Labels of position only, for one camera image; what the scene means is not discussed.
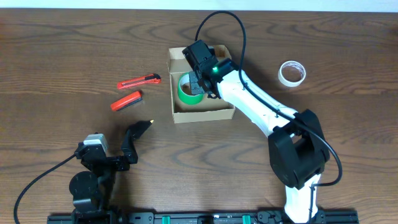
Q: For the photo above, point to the black glue bottle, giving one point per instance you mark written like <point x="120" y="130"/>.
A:
<point x="138" y="129"/>

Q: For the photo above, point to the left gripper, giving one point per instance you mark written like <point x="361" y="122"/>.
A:
<point x="129" y="149"/>

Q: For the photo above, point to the red utility knife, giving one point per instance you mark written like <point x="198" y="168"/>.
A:
<point x="152" y="78"/>

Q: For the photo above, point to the white tape roll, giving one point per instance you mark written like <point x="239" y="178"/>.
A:
<point x="292" y="73"/>

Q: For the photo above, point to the green tape roll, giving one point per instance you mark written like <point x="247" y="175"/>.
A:
<point x="184" y="91"/>

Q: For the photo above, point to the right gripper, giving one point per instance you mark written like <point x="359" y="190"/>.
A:
<point x="195" y="88"/>

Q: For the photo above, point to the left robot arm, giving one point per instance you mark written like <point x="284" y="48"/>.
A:
<point x="92" y="189"/>

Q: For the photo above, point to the red black stapler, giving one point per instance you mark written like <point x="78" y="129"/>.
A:
<point x="126" y="101"/>

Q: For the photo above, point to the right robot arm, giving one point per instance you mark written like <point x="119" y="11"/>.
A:
<point x="295" y="140"/>

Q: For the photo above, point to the open brown cardboard box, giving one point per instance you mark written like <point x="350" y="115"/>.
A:
<point x="204" y="109"/>

